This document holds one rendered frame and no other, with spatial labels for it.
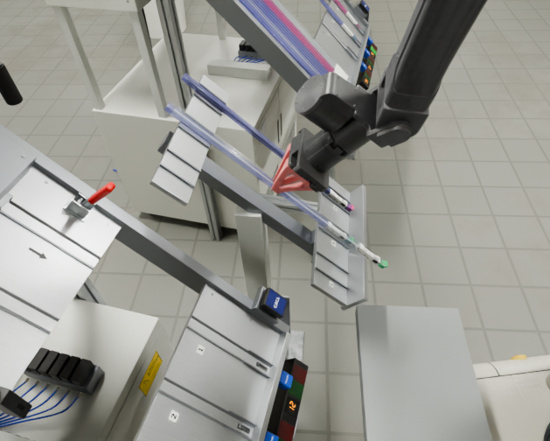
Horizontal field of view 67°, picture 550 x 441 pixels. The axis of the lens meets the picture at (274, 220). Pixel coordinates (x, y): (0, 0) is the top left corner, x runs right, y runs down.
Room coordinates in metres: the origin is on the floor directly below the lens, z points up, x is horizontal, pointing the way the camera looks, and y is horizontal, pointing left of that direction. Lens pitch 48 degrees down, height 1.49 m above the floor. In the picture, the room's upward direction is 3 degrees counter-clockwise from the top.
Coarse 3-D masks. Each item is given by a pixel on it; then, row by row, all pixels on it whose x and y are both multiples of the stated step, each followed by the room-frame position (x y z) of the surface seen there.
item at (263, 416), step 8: (280, 336) 0.38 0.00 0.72; (288, 336) 0.38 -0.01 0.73; (280, 344) 0.36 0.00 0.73; (288, 344) 0.36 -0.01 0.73; (280, 352) 0.35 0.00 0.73; (272, 360) 0.34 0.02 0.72; (280, 360) 0.33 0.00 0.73; (272, 368) 0.32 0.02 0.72; (280, 368) 0.31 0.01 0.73; (272, 376) 0.30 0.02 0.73; (280, 376) 0.30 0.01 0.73; (272, 384) 0.29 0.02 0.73; (264, 392) 0.28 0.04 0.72; (272, 392) 0.27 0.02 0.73; (264, 400) 0.26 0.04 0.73; (272, 400) 0.26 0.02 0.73; (264, 408) 0.25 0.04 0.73; (264, 416) 0.23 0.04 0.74; (256, 424) 0.22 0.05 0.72; (264, 424) 0.22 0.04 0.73; (256, 432) 0.21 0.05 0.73; (264, 432) 0.21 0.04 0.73; (256, 440) 0.19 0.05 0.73
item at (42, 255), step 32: (32, 192) 0.46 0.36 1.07; (64, 192) 0.48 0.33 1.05; (0, 224) 0.40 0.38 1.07; (32, 224) 0.42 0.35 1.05; (64, 224) 0.43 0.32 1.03; (96, 224) 0.46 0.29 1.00; (0, 256) 0.36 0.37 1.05; (32, 256) 0.37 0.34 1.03; (64, 256) 0.39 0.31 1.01; (96, 256) 0.40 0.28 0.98; (0, 288) 0.32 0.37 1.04; (32, 288) 0.33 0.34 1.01; (64, 288) 0.34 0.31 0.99; (0, 320) 0.28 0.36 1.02; (32, 320) 0.29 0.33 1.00; (0, 352) 0.24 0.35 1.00; (32, 352) 0.25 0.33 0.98; (0, 384) 0.21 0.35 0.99
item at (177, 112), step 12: (180, 108) 0.56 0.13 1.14; (180, 120) 0.55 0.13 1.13; (192, 120) 0.55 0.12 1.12; (204, 132) 0.54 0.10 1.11; (216, 144) 0.54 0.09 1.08; (228, 144) 0.54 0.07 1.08; (228, 156) 0.53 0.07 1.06; (240, 156) 0.54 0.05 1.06; (252, 168) 0.53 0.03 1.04; (264, 180) 0.52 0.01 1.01; (288, 192) 0.52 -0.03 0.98; (300, 204) 0.51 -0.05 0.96; (312, 216) 0.51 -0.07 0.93; (324, 216) 0.52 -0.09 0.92; (336, 228) 0.50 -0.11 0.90; (348, 240) 0.50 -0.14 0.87; (384, 264) 0.49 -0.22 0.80
